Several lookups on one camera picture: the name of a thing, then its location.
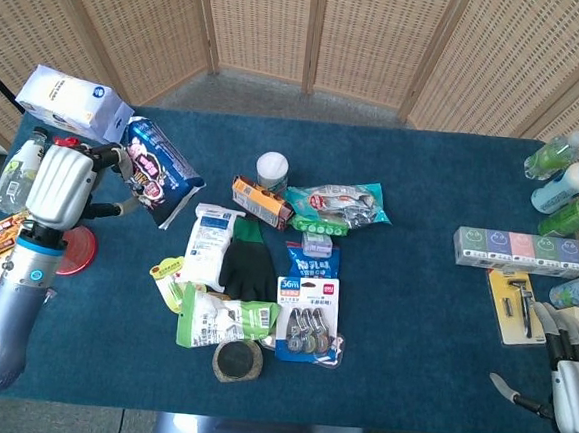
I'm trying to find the pink and black striped pack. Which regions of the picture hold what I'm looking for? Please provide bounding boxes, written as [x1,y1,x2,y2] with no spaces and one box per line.
[114,114,212,235]

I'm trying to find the black and green glove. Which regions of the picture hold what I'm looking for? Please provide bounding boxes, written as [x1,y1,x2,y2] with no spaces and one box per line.
[216,214,283,306]

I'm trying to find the orange and brown box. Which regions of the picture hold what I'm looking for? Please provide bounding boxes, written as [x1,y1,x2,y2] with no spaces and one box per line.
[228,174,298,233]

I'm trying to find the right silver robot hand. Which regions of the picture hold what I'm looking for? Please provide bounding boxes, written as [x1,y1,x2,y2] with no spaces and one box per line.
[485,297,579,433]

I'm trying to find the teal fish snack bag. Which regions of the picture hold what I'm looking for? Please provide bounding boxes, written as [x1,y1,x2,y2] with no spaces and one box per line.
[282,175,395,233]

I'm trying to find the blue correction tape blister pack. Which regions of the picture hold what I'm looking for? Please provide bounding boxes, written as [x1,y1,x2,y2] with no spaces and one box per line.
[271,274,351,367]

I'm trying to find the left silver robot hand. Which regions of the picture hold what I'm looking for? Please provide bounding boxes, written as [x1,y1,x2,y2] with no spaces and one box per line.
[22,135,144,239]

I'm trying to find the light blue bottle white cap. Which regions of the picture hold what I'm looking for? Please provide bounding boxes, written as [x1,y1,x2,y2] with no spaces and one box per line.
[529,154,579,217]

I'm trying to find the woven bamboo folding screen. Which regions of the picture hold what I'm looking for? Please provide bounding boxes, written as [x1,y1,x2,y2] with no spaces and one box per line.
[0,0,579,273]

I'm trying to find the blue snack bag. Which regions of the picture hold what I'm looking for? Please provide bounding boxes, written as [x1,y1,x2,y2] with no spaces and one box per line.
[282,240,342,285]

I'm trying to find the razor on yellow card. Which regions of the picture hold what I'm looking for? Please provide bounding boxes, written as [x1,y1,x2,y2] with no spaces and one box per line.
[481,267,552,351]

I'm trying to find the red paper cup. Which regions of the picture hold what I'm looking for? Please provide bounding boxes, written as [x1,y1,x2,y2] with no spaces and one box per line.
[55,223,100,278]

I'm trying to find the white pouch with blue label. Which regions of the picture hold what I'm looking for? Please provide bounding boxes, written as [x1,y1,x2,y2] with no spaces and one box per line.
[177,201,248,295]

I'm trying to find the green drink can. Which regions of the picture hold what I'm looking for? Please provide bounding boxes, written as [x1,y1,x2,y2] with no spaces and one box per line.
[537,191,579,239]

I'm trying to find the yellow-green lip balm card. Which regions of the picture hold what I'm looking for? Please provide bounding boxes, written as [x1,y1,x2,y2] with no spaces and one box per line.
[147,253,190,314]

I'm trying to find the small lavender box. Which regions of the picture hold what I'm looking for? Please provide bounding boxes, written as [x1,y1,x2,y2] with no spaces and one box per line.
[299,231,334,259]

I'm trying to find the green gum pack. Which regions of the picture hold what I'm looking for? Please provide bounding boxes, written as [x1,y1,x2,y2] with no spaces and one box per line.
[288,214,353,238]

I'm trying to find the multicolour tissue pack row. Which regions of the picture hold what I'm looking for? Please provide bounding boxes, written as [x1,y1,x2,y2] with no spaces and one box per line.
[450,224,579,279]

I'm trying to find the clear bottle with black cap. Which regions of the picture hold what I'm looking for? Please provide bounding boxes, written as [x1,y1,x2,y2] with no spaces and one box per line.
[0,124,48,217]

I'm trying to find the green and white pouch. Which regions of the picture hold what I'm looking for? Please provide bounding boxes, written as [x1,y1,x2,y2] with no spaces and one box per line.
[174,281,284,356]

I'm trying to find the blue table mat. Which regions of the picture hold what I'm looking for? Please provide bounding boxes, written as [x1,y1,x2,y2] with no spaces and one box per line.
[0,95,579,433]

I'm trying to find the green drink bottle white cap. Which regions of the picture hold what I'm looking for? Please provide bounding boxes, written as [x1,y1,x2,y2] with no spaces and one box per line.
[522,126,579,184]

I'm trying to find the white lidded jar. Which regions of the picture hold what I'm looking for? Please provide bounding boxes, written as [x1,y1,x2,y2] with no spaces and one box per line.
[253,150,291,197]

